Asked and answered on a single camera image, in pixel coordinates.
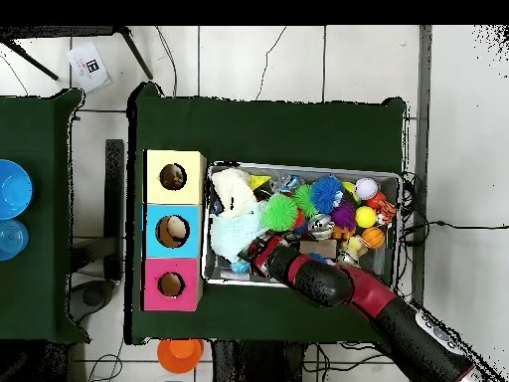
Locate white printed card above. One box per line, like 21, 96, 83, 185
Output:
65, 41, 111, 95

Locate purple spiky ball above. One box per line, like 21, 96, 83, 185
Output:
330, 199, 357, 231

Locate black flat panel stand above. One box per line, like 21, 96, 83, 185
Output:
103, 138, 125, 282

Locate dark green tablecloth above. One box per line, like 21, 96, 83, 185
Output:
124, 81, 409, 345

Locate tiger plush toy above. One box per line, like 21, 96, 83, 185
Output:
375, 199, 398, 226

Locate yellow tennis ball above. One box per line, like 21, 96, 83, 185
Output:
354, 205, 378, 229

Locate orange plastic cone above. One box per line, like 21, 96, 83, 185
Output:
156, 338, 205, 375

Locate green spiky rubber ball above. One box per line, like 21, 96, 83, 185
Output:
260, 193, 299, 233
292, 183, 319, 218

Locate grey round base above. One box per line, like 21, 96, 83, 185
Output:
67, 280, 116, 323

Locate white baseball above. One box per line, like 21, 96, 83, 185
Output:
354, 177, 380, 201

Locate black power cable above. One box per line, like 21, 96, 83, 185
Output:
401, 220, 509, 245

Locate orange toy basketball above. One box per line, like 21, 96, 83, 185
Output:
360, 226, 386, 250

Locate blue plastic bowl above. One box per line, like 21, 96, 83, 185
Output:
0, 158, 36, 221

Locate mint knitted cloth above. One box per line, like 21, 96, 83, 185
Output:
209, 202, 268, 264

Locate shallow wire mesh bin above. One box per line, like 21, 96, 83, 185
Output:
200, 160, 403, 293

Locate cream knitted cloth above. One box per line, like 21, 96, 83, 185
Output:
210, 167, 259, 218

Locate wooden box with three holes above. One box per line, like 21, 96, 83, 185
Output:
141, 148, 208, 312

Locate blue spiky rubber ball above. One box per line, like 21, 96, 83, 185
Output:
310, 174, 345, 215

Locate green cloth covered side table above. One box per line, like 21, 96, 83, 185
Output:
0, 88, 90, 345

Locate translucent blue plastic cup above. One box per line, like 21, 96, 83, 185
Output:
0, 218, 30, 263

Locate black tripod stand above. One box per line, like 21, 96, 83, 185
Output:
0, 26, 154, 81

